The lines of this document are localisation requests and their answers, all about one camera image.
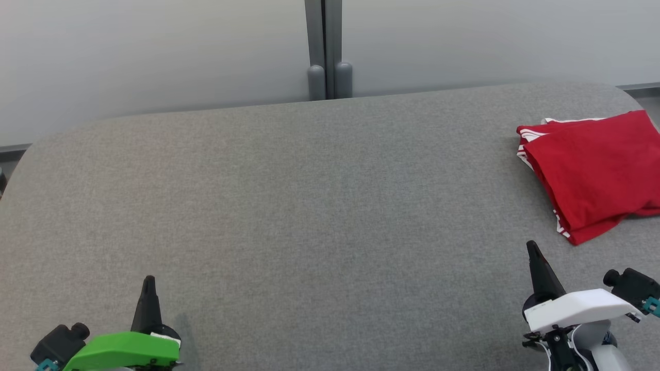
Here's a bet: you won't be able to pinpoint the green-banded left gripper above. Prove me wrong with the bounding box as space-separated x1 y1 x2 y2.
62 275 182 371

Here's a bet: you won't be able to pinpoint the red shorts with white stripe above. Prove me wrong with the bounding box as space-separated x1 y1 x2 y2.
517 117 574 246

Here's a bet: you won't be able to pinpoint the red and white shirt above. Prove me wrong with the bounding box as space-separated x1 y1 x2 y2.
522 110 660 246

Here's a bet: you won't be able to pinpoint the grey double metal post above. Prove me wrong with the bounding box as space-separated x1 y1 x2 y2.
304 0 353 101

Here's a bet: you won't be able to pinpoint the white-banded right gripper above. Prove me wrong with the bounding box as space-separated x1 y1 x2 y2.
522 240 644 335

